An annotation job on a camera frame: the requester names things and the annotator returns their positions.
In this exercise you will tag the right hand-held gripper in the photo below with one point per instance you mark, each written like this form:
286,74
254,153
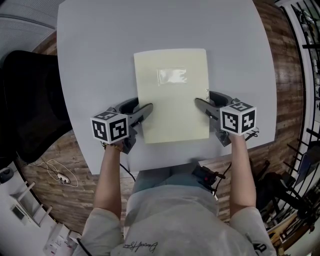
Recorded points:
237,117

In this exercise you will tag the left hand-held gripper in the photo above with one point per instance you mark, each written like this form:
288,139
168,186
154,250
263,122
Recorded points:
110,127

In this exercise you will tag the pale yellow box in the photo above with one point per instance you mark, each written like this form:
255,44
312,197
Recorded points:
172,107

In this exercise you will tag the person's right forearm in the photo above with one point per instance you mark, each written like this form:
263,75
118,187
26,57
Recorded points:
242,175

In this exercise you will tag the person's left forearm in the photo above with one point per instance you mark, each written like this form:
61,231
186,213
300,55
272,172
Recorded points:
108,180

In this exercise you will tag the person's left hand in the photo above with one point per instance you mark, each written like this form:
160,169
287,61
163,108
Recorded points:
105,145

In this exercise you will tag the black battery pack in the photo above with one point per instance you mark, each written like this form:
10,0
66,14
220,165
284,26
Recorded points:
207,176

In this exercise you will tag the person's light blue jeans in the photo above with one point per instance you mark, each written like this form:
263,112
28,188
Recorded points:
170,177

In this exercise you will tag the black metal railing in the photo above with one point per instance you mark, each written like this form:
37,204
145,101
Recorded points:
307,100

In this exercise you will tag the white power strip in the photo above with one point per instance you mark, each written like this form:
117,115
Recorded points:
64,178

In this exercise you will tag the black office chair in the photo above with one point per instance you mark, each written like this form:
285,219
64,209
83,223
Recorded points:
30,105

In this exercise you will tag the person's white t-shirt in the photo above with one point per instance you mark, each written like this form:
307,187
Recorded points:
175,225

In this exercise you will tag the black white headset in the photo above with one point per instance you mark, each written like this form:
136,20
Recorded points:
6,175

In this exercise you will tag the white shelf unit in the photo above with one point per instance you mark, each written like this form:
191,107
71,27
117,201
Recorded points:
22,220

